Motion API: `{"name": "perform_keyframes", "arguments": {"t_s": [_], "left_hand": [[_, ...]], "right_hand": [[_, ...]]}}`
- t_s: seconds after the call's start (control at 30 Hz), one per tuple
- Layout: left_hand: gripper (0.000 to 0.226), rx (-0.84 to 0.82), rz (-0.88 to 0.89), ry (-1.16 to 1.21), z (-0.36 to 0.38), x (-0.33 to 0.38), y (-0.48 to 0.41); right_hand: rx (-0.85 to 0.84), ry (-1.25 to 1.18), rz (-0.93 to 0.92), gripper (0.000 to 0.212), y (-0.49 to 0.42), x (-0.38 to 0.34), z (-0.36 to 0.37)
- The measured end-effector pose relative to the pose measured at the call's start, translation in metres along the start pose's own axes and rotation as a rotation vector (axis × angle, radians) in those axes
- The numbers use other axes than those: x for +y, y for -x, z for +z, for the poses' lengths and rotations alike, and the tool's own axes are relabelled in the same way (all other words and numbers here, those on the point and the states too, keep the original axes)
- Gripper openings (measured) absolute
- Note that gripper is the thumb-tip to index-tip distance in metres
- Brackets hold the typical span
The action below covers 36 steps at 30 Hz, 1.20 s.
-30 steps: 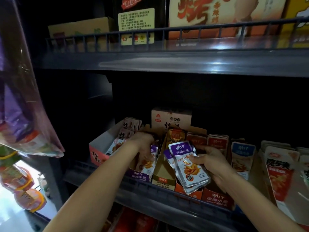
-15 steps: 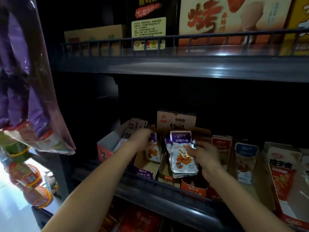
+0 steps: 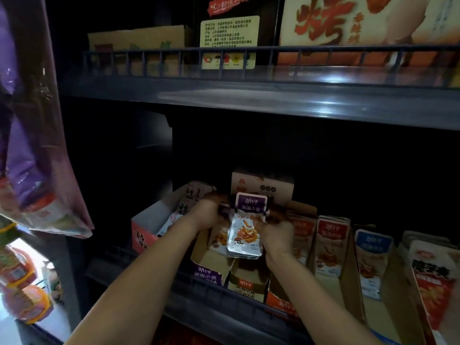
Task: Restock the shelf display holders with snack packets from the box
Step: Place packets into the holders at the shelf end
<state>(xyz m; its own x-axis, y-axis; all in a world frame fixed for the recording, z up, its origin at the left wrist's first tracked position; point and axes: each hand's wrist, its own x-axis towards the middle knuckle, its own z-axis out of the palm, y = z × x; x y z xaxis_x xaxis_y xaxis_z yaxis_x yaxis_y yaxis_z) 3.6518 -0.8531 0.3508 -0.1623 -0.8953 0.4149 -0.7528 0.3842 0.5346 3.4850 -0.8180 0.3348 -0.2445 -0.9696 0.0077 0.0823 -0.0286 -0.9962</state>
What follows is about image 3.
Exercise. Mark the person's left hand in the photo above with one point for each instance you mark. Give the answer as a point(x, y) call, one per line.
point(208, 213)

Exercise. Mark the person's right hand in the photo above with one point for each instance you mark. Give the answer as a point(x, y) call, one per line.
point(279, 237)

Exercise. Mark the handful of purple white packets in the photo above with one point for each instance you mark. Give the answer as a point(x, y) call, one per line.
point(244, 240)

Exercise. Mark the pink white display carton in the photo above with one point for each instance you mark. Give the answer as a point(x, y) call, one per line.
point(147, 230)

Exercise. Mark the grey metal store shelf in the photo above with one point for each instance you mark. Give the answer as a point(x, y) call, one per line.
point(287, 100)

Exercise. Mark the person's right forearm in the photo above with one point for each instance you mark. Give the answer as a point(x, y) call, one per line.
point(316, 305)

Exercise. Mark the person's left forearm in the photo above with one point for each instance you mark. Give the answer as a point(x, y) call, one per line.
point(136, 291)

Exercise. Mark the row of snack display cartons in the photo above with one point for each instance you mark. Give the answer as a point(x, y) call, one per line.
point(330, 244)

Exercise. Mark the small white bottle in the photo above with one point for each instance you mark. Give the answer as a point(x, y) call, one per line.
point(52, 280)

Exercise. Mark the yellow label dark carton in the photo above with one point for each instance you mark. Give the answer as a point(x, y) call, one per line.
point(230, 36)

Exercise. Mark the plain brown carton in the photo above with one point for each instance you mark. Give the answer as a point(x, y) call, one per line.
point(144, 39)

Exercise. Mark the purple clear hanging snack bag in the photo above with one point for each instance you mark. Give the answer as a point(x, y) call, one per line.
point(21, 154)

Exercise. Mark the black low display rack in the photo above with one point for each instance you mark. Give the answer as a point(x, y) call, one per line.
point(36, 334)

